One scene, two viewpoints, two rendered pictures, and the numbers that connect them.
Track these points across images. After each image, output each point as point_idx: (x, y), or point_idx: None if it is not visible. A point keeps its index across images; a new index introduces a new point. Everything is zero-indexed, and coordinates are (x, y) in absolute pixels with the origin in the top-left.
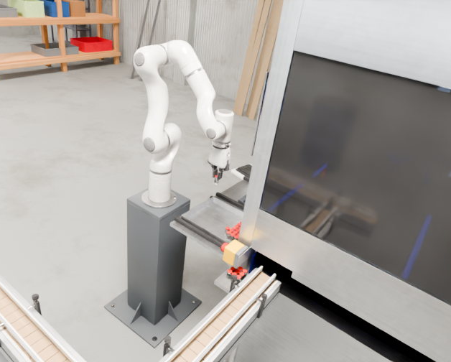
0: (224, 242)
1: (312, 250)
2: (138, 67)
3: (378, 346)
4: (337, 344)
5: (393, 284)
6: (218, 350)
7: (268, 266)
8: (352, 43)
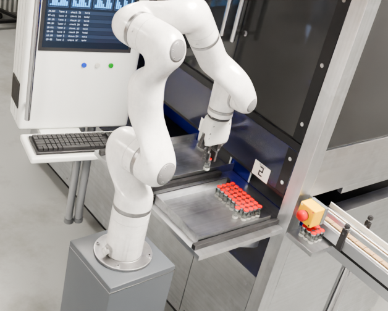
0: (257, 221)
1: (363, 154)
2: (177, 63)
3: (382, 193)
4: (364, 216)
5: None
6: None
7: None
8: None
